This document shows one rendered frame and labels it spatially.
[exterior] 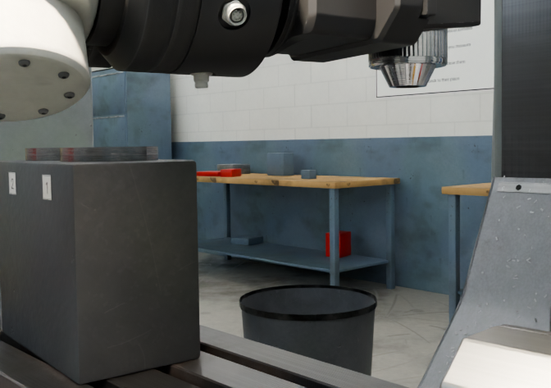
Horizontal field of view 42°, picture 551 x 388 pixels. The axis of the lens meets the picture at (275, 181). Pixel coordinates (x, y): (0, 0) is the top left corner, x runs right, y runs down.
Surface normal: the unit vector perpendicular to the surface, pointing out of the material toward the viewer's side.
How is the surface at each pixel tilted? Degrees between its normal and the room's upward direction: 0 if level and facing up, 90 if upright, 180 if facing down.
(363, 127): 90
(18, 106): 157
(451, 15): 90
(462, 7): 90
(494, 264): 63
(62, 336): 90
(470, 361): 40
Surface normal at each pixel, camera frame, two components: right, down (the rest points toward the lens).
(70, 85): 0.19, 0.94
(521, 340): -0.01, -1.00
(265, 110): -0.74, 0.04
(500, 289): -0.65, -0.42
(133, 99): 0.67, 0.03
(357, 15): 0.48, 0.04
